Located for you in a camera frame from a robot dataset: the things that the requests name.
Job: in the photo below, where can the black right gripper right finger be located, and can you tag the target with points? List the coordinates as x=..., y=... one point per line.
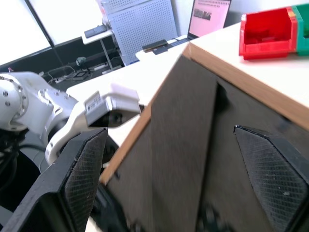
x=275, y=178

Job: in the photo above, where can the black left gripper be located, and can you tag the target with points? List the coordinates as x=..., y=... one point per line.
x=109, y=151

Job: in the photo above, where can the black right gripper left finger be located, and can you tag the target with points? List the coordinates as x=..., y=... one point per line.
x=79, y=174

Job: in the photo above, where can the flat black square device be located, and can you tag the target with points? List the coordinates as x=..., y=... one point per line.
x=80, y=74

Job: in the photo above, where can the white power strip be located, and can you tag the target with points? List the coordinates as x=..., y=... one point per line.
x=61, y=78

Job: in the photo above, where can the small white side table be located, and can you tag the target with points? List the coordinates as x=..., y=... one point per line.
x=99, y=36

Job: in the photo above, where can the black keyboard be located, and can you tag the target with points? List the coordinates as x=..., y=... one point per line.
x=155, y=45

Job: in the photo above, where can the black device on side table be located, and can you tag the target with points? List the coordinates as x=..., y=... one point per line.
x=95, y=31

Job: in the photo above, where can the white perforated panel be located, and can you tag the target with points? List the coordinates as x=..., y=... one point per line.
x=144, y=29

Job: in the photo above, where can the red plastic storage bin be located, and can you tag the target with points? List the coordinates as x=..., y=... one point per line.
x=265, y=36

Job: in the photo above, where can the green plastic storage bin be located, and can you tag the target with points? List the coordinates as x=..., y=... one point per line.
x=301, y=36

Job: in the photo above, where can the open laptop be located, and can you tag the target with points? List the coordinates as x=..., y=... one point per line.
x=207, y=17

